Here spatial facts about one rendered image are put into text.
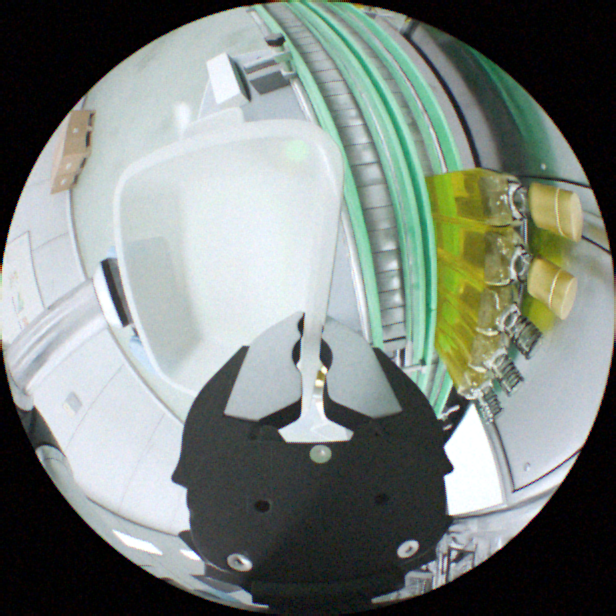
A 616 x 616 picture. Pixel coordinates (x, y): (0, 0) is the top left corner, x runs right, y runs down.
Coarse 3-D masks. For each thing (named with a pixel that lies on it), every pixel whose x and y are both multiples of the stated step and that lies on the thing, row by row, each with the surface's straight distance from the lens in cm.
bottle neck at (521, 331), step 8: (512, 312) 22; (520, 312) 23; (504, 320) 22; (512, 320) 22; (520, 320) 21; (528, 320) 22; (504, 328) 22; (512, 328) 22; (520, 328) 21; (528, 328) 21; (536, 328) 21; (512, 336) 22; (520, 336) 21; (528, 336) 20; (536, 336) 20; (520, 344) 21; (528, 344) 20; (536, 344) 23; (528, 352) 21; (536, 352) 23
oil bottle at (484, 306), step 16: (448, 272) 28; (464, 272) 25; (448, 288) 29; (464, 288) 25; (480, 288) 23; (496, 288) 23; (512, 288) 24; (464, 304) 26; (480, 304) 23; (496, 304) 22; (512, 304) 23; (480, 320) 24; (496, 320) 22
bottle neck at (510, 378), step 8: (504, 352) 26; (496, 360) 26; (504, 360) 25; (496, 368) 26; (504, 368) 25; (512, 368) 25; (496, 376) 26; (504, 376) 25; (512, 376) 24; (520, 376) 25; (504, 384) 25; (512, 384) 24; (520, 384) 26; (504, 392) 25; (512, 392) 26
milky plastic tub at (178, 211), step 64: (256, 128) 11; (320, 128) 10; (128, 192) 19; (192, 192) 21; (256, 192) 17; (320, 192) 9; (128, 256) 19; (192, 256) 22; (256, 256) 18; (320, 256) 9; (192, 320) 26; (256, 320) 21; (320, 320) 11; (192, 384) 23
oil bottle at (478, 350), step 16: (448, 304) 31; (448, 320) 31; (464, 320) 28; (464, 336) 28; (480, 336) 25; (496, 336) 26; (464, 352) 29; (480, 352) 26; (496, 352) 26; (480, 368) 27
